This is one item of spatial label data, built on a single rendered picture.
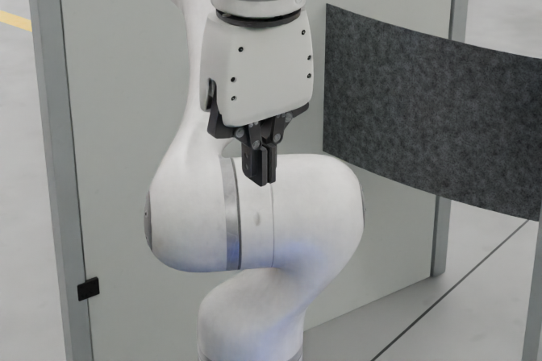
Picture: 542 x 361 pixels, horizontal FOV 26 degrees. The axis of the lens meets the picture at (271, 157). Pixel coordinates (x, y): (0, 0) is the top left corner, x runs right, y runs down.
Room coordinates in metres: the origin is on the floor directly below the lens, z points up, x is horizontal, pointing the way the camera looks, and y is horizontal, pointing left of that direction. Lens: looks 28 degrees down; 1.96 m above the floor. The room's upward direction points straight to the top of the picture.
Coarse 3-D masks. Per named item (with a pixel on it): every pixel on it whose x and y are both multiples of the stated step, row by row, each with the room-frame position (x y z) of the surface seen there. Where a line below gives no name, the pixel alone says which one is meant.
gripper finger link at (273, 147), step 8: (288, 112) 0.98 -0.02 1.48; (288, 120) 0.98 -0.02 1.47; (264, 128) 0.98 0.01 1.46; (264, 136) 0.97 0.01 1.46; (264, 144) 0.97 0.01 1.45; (272, 144) 0.97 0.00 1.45; (272, 152) 0.96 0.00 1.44; (272, 160) 0.96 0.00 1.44; (272, 168) 0.96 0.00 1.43; (272, 176) 0.96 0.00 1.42
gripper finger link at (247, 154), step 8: (240, 128) 0.95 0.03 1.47; (240, 136) 0.95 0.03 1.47; (248, 152) 0.96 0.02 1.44; (256, 152) 0.96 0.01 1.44; (264, 152) 0.96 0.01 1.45; (248, 160) 0.96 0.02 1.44; (256, 160) 0.96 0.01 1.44; (264, 160) 0.96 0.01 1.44; (248, 168) 0.96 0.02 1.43; (256, 168) 0.96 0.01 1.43; (264, 168) 0.96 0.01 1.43; (248, 176) 0.96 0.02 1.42; (256, 176) 0.96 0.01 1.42; (264, 176) 0.96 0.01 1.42; (256, 184) 0.96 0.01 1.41; (264, 184) 0.96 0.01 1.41
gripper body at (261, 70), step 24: (216, 24) 0.95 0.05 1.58; (240, 24) 0.94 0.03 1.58; (264, 24) 0.94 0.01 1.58; (288, 24) 0.96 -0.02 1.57; (216, 48) 0.94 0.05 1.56; (240, 48) 0.93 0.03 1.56; (264, 48) 0.95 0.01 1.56; (288, 48) 0.96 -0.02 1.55; (216, 72) 0.94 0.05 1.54; (240, 72) 0.93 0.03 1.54; (264, 72) 0.95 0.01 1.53; (288, 72) 0.96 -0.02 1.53; (312, 72) 0.98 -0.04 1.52; (240, 96) 0.93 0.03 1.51; (264, 96) 0.95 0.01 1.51; (288, 96) 0.96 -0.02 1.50; (240, 120) 0.94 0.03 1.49
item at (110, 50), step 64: (64, 0) 2.26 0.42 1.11; (128, 0) 2.34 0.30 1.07; (320, 0) 2.64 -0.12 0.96; (384, 0) 2.75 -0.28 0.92; (448, 0) 2.88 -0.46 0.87; (64, 64) 2.24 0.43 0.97; (128, 64) 2.34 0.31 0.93; (320, 64) 2.64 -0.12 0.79; (64, 128) 2.23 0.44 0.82; (128, 128) 2.33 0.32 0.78; (320, 128) 2.64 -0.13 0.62; (64, 192) 2.23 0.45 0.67; (128, 192) 2.32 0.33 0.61; (384, 192) 2.77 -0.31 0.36; (64, 256) 2.22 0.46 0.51; (128, 256) 2.32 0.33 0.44; (384, 256) 2.78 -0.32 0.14; (64, 320) 2.24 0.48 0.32; (128, 320) 2.31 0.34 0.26; (192, 320) 2.41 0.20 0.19; (320, 320) 2.65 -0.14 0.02
